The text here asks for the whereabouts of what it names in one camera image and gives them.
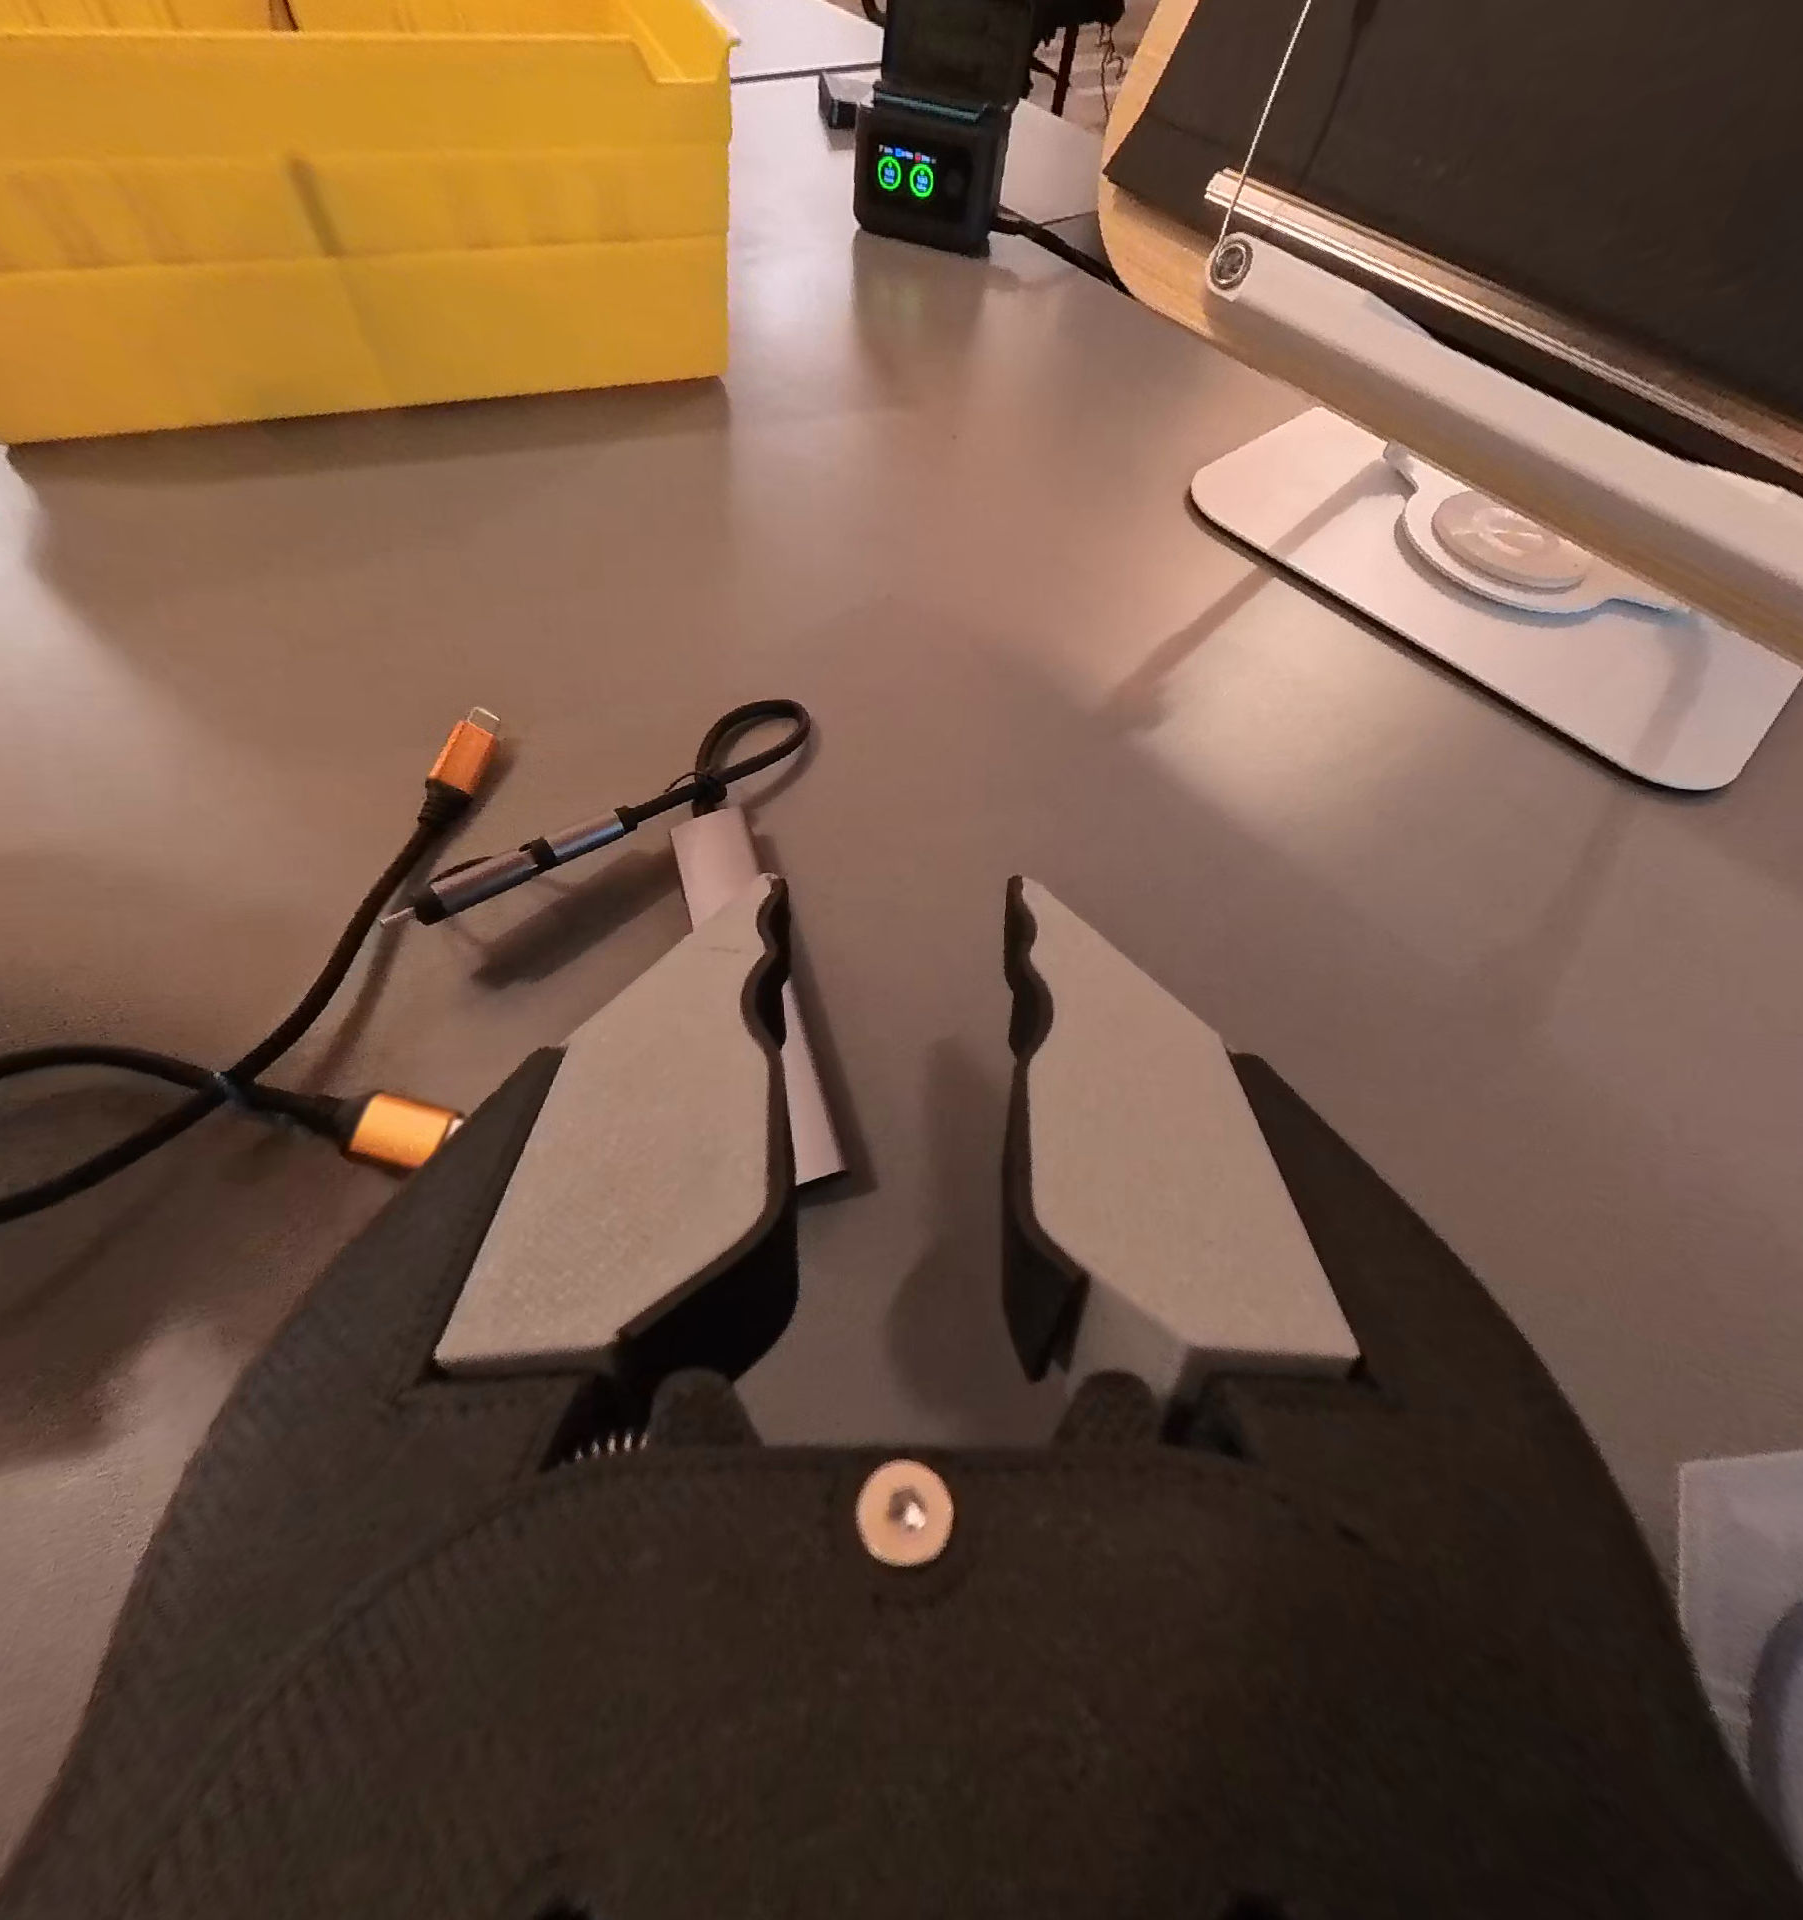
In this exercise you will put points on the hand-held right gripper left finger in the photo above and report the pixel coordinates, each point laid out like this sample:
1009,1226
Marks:
615,1186

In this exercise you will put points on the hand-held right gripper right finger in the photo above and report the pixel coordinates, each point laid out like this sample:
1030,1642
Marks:
1165,1186

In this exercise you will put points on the yellow plastic bin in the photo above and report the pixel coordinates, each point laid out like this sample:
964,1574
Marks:
167,332

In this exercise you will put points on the black charger with screen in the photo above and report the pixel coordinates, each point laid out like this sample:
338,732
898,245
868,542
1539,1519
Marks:
932,210

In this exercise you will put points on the small black box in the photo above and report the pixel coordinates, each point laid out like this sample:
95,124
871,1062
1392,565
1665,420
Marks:
846,102

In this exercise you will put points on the dark panel with wooden edge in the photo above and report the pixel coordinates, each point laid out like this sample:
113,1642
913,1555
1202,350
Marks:
1518,121

